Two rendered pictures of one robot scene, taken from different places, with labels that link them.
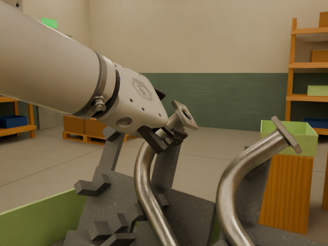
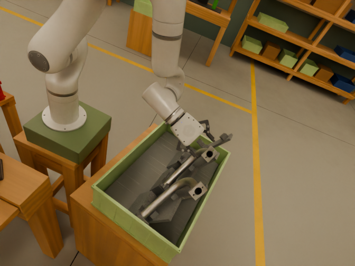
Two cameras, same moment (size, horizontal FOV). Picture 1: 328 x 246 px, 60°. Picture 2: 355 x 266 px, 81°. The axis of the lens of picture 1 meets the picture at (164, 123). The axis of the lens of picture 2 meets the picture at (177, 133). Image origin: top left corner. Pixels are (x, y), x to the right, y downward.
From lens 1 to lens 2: 70 cm
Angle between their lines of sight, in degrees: 63
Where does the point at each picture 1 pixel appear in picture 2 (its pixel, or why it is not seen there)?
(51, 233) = (194, 144)
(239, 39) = not seen: outside the picture
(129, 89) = (180, 126)
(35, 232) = not seen: hidden behind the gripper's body
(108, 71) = (171, 117)
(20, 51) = (149, 101)
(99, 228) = (185, 155)
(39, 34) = (156, 100)
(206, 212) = not seen: hidden behind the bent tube
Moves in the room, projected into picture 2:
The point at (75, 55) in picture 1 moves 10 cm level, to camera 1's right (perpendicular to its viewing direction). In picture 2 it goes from (163, 108) to (167, 128)
